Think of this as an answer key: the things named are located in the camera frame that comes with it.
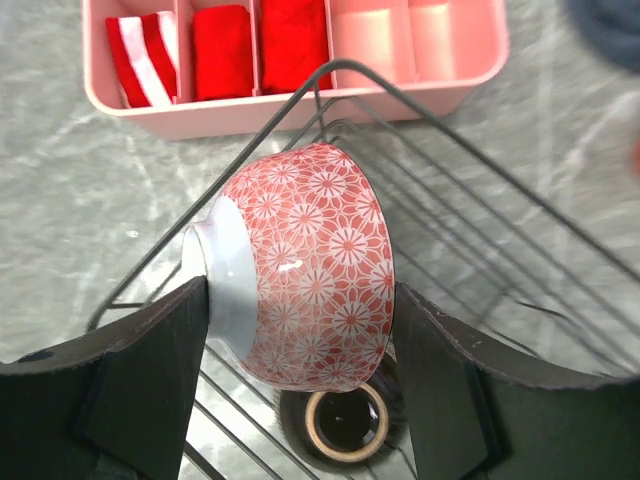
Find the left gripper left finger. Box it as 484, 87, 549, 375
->
1, 277, 208, 479

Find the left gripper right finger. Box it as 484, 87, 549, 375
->
392, 283, 639, 479

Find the red roll right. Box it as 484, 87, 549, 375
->
260, 0, 329, 94

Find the pink compartment organizer box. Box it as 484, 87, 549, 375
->
82, 1, 509, 140

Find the red white striped roll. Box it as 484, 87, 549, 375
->
105, 10, 178, 108

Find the red roll middle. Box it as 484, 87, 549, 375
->
193, 5, 254, 101

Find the pink patterned bowl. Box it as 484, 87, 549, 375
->
181, 143, 395, 392

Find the black bowl gold rim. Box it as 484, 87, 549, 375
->
275, 354, 407, 473

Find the grey crumpled cloth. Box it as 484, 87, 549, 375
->
566, 0, 639, 74

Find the black wire dish rack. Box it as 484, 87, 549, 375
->
85, 58, 640, 480

